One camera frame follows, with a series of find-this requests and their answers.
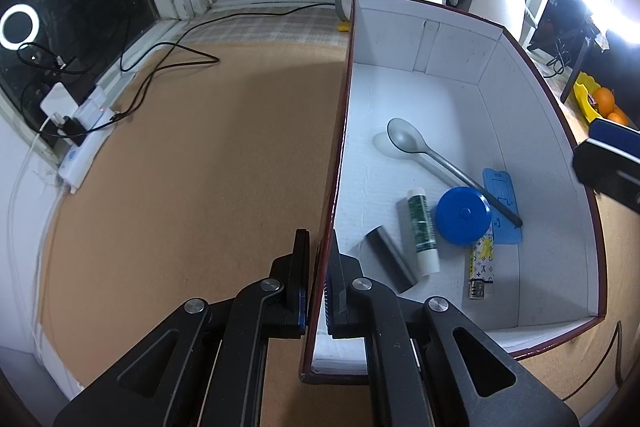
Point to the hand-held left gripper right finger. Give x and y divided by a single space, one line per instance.
328 307

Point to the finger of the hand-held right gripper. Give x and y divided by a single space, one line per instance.
610 172
617 137

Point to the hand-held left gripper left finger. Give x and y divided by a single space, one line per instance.
302 307

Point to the black rectangular bar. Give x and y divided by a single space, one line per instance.
392 259

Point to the blue plastic card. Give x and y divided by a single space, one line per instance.
500 182

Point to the green white tube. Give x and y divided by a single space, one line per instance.
420 227

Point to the blue round tape measure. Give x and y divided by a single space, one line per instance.
460 217

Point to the patterned white lighter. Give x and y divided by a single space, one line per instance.
481 267

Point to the white box with red rim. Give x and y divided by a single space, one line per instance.
450 107

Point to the grey spoon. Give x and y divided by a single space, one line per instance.
405 137

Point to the orange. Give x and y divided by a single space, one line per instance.
603 99
617 117

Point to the yellow bowl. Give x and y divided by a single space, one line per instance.
582 89

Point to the black light stand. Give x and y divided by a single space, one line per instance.
575 74

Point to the white power strip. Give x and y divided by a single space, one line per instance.
80 157

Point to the plaid cloth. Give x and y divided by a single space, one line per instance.
260 29

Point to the black power plug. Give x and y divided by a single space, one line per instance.
75 127

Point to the white power adapter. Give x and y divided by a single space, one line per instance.
57 99

